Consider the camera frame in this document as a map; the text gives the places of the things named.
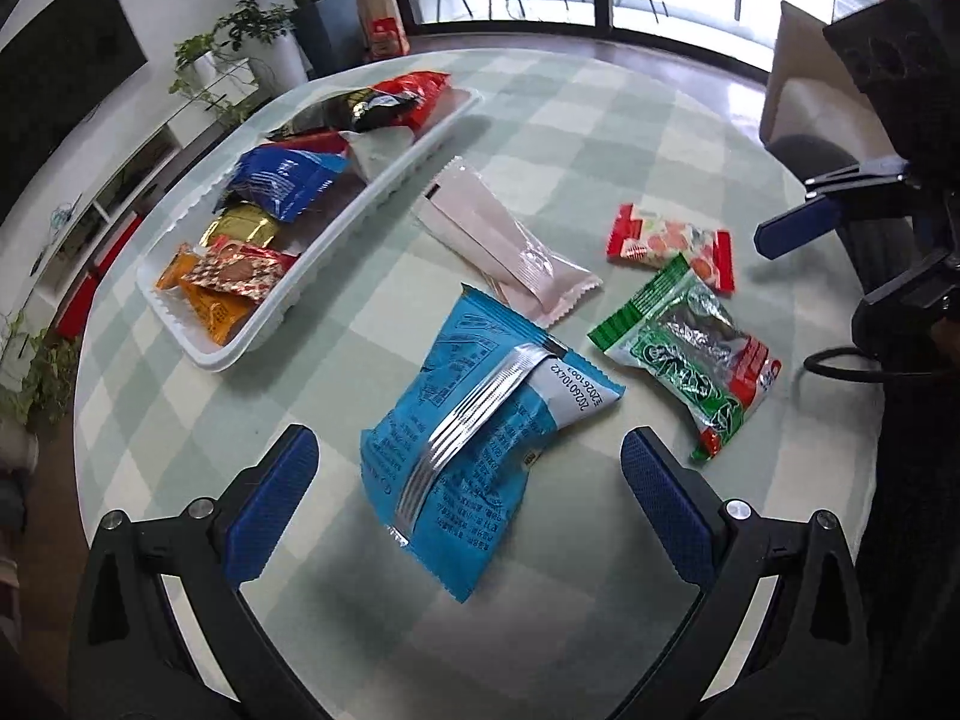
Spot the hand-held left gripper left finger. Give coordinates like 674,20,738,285
67,424,323,720

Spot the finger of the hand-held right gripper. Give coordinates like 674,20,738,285
804,156,912,200
754,186,914,260

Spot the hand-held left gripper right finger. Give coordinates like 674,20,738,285
611,426,871,720

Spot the red and white snack packet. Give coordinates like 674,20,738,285
606,202,736,295

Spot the green snack packet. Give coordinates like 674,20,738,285
587,253,782,464

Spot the light blue snack packet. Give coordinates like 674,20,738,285
358,283,627,605

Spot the red heart-patterned snack packet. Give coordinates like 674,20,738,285
180,235,297,305

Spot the white plastic tray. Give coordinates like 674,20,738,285
135,82,485,374

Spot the gold snack packet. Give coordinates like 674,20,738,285
199,202,286,248

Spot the pink snack packet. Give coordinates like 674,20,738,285
414,156,603,327

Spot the dark blue snack packet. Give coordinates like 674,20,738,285
214,144,352,222

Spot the black snack packet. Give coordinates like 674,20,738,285
277,88,421,137

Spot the cardboard box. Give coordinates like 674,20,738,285
761,0,886,158

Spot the orange snack packet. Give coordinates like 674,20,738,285
155,242,252,347

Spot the plant in white ribbed pot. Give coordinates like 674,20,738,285
0,420,38,473

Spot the trailing green plant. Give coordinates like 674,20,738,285
0,311,80,428

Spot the white television cabinet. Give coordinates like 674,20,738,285
30,60,271,301

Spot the small plant on cabinet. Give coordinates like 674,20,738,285
169,34,256,125

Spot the red paper bag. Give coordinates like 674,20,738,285
367,15,410,57

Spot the bushy plant in white pot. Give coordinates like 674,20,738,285
214,0,308,95

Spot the black television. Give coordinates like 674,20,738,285
0,0,147,230

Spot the large-leaf plant in dark pot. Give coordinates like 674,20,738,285
161,0,368,80

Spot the black cable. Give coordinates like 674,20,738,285
802,347,901,385

